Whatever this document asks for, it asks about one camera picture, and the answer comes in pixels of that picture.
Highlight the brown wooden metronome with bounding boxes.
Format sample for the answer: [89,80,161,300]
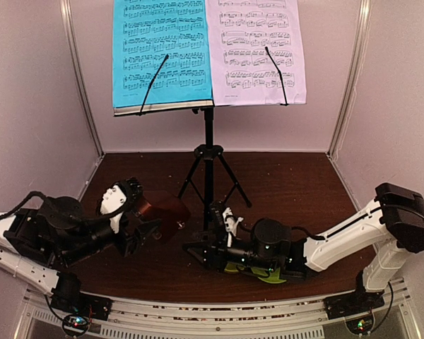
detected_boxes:
[136,190,191,243]

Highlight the black perforated music stand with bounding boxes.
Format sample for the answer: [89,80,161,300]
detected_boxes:
[112,0,290,232]

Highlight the blue sheet music paper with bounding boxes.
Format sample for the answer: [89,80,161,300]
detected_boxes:
[112,0,213,109]

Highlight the lavender paper sheet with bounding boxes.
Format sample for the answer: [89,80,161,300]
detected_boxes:
[205,0,307,106]

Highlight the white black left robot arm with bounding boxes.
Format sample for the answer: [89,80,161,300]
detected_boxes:
[0,185,163,314]

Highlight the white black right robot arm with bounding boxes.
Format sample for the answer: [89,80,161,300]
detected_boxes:
[182,183,424,315]

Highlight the lime green bowl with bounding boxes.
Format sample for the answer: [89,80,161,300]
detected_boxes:
[224,263,239,274]

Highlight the lime green plate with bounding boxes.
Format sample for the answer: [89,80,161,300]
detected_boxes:
[250,267,286,285]

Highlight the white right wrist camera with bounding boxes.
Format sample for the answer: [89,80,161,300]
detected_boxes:
[209,201,244,248]

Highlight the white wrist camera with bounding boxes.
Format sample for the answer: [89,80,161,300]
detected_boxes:
[100,177,143,234]
[209,201,244,248]

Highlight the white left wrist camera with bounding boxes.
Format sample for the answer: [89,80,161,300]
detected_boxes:
[100,177,143,234]

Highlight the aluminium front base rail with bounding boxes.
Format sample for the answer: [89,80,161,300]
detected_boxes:
[12,278,424,338]

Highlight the aluminium left corner post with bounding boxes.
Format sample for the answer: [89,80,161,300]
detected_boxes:
[59,0,104,158]

